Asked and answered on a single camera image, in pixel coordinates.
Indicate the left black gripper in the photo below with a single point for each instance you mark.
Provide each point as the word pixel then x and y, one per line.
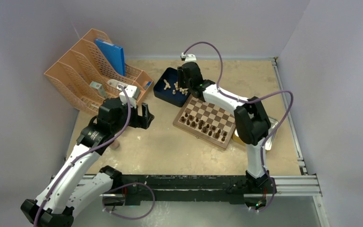
pixel 142 121

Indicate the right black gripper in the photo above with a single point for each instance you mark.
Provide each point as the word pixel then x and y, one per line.
pixel 181 74

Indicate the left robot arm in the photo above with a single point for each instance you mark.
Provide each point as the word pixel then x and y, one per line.
pixel 62 200

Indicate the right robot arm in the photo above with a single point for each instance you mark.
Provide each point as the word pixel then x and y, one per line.
pixel 251 120

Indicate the pile of light chess pieces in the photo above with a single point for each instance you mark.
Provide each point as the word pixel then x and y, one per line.
pixel 175 88

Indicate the wooden chess board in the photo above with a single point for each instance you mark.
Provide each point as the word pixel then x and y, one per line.
pixel 196 105

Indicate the row of dark chess pieces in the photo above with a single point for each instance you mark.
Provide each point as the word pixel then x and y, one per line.
pixel 216 129

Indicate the dark blue tray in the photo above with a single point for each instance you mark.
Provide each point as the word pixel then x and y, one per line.
pixel 170 74

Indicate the pink capped bottle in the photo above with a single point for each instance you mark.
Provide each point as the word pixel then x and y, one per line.
pixel 114 145

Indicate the small grey box in organizer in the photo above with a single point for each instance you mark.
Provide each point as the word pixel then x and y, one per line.
pixel 99 89

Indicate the blue folder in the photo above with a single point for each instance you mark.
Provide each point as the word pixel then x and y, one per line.
pixel 114 55

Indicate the orange plastic file organizer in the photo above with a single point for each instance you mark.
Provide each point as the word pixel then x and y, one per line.
pixel 84 63

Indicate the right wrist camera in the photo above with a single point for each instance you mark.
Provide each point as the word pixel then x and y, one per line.
pixel 188 57

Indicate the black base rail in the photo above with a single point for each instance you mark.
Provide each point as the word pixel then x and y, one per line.
pixel 234 189

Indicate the aluminium frame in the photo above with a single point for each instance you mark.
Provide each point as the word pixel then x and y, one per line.
pixel 304 185

